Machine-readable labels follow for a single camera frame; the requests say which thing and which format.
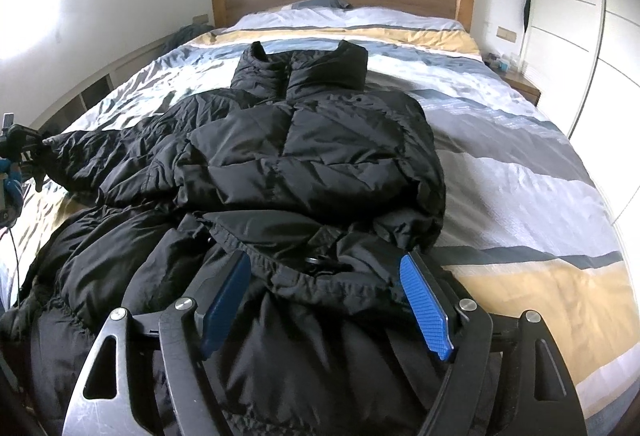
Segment wall switch plate right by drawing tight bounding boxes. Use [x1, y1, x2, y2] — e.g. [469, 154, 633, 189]
[496, 27, 518, 42]

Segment white wardrobe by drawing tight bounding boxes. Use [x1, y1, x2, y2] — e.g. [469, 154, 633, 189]
[523, 0, 639, 265]

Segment wall switch plate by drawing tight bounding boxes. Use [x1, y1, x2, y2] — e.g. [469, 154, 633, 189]
[496, 27, 518, 42]
[192, 14, 208, 25]

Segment striped duvet cover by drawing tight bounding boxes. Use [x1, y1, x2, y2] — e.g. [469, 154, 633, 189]
[1, 8, 639, 435]

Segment black puffer jacket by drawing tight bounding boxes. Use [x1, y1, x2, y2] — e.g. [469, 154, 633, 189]
[1, 41, 445, 435]

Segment low white shelf unit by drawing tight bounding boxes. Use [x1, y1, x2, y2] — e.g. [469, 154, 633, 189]
[32, 36, 169, 132]

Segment grey blue pillow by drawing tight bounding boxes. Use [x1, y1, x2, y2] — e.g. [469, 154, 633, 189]
[290, 0, 352, 10]

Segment wall switch plate left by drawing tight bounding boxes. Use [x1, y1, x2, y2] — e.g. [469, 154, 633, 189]
[192, 14, 208, 25]

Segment items on nightstand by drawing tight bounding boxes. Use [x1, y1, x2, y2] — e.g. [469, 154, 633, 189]
[483, 52, 525, 74]

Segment wooden nightstand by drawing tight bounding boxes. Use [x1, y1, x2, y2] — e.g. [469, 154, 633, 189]
[498, 71, 541, 106]

